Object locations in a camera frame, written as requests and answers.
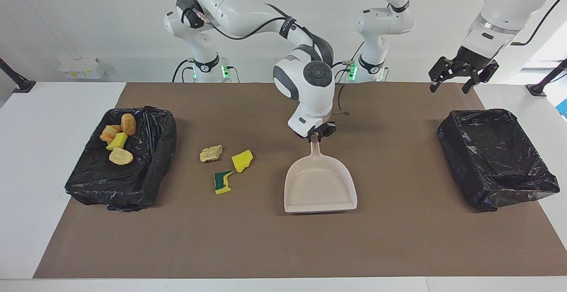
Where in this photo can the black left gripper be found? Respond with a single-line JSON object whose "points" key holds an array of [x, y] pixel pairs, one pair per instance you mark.
{"points": [[469, 61]]}

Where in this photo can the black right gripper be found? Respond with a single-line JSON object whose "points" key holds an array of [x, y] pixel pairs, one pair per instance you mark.
{"points": [[323, 130]]}

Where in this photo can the beige plastic dustpan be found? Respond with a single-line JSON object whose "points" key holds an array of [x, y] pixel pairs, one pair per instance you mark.
{"points": [[319, 185]]}

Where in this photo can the large yellow sponge piece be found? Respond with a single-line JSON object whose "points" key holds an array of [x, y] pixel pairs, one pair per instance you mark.
{"points": [[242, 161]]}

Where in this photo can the green and yellow sponge piece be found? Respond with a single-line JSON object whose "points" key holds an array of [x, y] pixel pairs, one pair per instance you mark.
{"points": [[221, 183]]}

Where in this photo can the pale beige sponge chunk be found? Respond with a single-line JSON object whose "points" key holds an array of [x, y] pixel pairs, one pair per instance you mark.
{"points": [[211, 153]]}

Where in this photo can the brown bread-like sponge chunk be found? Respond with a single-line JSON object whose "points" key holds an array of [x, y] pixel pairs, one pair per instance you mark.
{"points": [[128, 124]]}

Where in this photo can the orange striped sponge chunk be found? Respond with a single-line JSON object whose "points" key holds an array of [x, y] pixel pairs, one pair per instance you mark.
{"points": [[108, 133], [120, 156]]}

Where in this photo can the small yellow sponge piece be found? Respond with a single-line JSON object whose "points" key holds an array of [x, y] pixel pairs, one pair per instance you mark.
{"points": [[117, 141]]}

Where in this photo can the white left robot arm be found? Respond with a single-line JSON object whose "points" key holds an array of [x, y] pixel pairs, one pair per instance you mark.
{"points": [[383, 21]]}

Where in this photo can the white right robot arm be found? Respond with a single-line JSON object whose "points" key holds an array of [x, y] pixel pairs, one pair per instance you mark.
{"points": [[310, 75]]}

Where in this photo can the bin lined with black bag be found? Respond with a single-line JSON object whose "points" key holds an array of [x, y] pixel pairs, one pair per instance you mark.
{"points": [[487, 159], [141, 172]]}

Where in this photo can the black stand with base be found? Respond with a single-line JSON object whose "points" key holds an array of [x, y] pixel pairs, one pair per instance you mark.
{"points": [[538, 89], [22, 84]]}

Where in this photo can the brown table mat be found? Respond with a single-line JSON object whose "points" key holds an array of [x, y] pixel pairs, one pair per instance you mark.
{"points": [[283, 239]]}

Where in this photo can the blue object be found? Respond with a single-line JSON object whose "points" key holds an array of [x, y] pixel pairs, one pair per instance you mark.
{"points": [[564, 108]]}

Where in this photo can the small white wall box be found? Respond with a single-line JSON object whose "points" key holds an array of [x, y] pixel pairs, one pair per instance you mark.
{"points": [[80, 67], [66, 68], [95, 68]]}

